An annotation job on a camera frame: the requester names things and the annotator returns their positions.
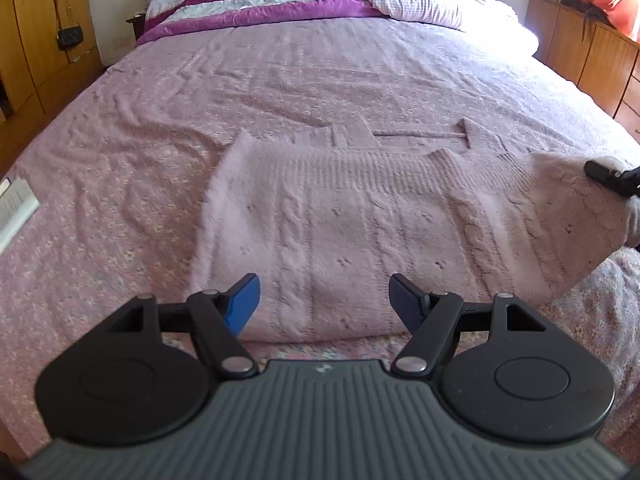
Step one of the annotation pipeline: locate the bed with pink floral bedspread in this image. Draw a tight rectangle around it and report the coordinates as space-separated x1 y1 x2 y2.
0 0 640 461

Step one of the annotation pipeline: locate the white flat pad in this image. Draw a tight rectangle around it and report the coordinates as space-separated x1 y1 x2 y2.
0 176 41 256

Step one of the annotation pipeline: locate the wooden wardrobe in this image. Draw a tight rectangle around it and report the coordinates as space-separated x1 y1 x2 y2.
0 0 103 126

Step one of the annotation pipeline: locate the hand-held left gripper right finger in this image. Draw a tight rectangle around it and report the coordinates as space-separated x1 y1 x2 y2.
388 273 548 376

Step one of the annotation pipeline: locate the wooden dresser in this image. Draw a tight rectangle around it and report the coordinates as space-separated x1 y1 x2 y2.
525 0 640 141

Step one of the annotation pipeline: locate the small black hanging bag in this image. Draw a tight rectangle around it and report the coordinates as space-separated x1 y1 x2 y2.
56 26 85 51

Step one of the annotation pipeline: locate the black clothing on dresser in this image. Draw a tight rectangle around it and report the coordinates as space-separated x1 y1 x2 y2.
560 0 613 41

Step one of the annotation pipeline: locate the dark wooden nightstand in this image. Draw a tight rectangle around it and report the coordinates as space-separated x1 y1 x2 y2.
126 12 148 43

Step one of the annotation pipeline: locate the pale pink knit sweater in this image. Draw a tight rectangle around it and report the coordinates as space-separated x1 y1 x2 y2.
187 117 640 343

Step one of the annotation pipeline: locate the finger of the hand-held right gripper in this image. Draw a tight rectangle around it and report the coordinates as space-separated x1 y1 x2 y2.
585 158 640 197

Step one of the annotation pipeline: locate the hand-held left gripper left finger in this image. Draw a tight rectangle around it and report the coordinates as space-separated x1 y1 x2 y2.
105 273 262 380

